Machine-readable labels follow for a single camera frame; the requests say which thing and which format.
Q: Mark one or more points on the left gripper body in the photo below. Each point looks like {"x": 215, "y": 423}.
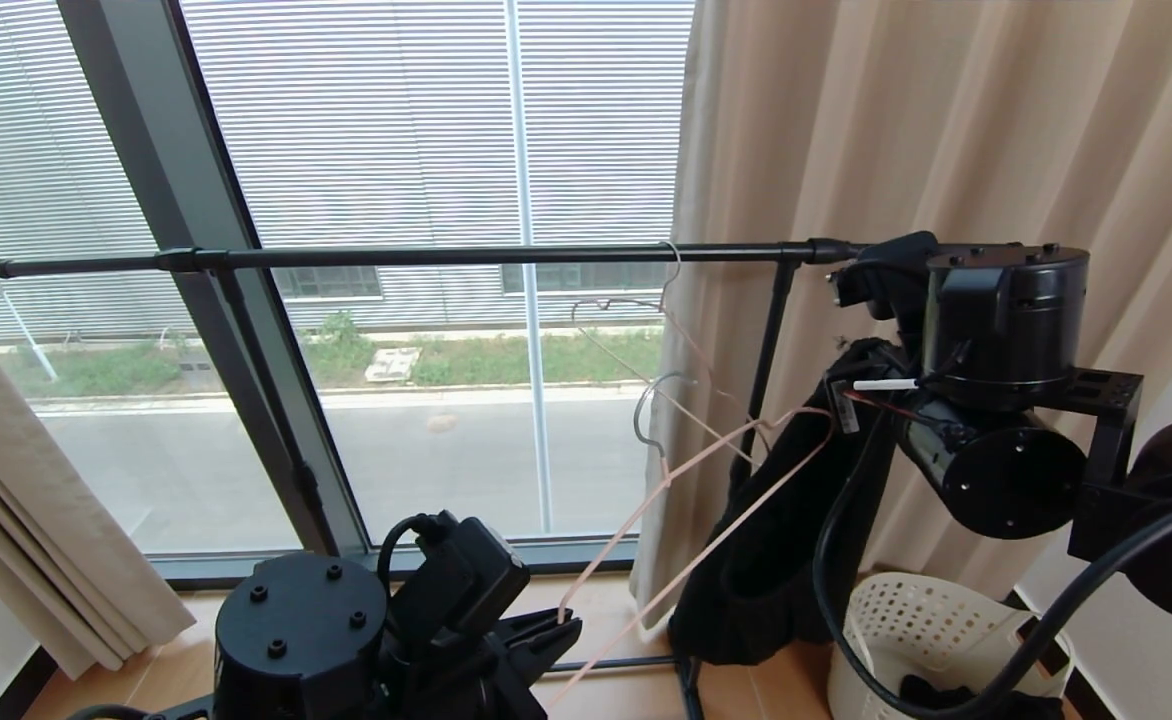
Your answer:
{"x": 456, "y": 685}

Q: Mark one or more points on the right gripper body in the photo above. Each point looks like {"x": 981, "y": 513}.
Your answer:
{"x": 996, "y": 470}

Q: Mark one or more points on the black garment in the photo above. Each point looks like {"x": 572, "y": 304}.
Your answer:
{"x": 776, "y": 560}
{"x": 936, "y": 695}

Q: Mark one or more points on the pink clothes hanger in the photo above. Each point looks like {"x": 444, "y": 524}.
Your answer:
{"x": 673, "y": 262}
{"x": 646, "y": 510}

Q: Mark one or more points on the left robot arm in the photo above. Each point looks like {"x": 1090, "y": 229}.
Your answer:
{"x": 296, "y": 630}

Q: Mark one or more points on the white laundry basket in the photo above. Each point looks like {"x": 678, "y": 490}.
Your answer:
{"x": 936, "y": 620}

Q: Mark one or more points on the black clothes rack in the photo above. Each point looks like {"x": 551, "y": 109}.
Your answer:
{"x": 396, "y": 256}

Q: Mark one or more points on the beige curtain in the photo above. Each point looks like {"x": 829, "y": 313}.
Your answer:
{"x": 946, "y": 120}
{"x": 26, "y": 530}

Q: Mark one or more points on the window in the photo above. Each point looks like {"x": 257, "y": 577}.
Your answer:
{"x": 176, "y": 150}

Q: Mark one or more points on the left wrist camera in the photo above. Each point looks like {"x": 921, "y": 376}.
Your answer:
{"x": 466, "y": 580}

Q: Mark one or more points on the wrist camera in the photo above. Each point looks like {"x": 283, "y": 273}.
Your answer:
{"x": 466, "y": 580}
{"x": 881, "y": 270}

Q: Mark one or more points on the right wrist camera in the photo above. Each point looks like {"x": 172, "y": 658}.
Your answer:
{"x": 881, "y": 270}

